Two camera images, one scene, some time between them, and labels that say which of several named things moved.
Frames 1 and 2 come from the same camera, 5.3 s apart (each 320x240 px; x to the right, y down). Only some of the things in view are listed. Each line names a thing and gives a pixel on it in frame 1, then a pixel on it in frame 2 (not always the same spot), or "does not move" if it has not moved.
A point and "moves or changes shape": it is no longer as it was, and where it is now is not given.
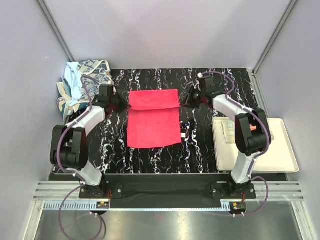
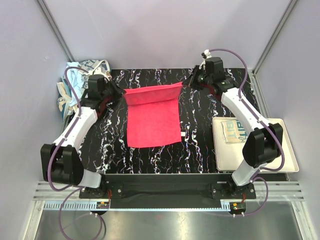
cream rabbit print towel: [228, 128] does not move
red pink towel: [154, 119] moves or changes shape
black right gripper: [188, 101] to [191, 81]
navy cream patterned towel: [94, 73] does not move
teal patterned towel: [67, 112] does not move
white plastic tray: [279, 157] does not move
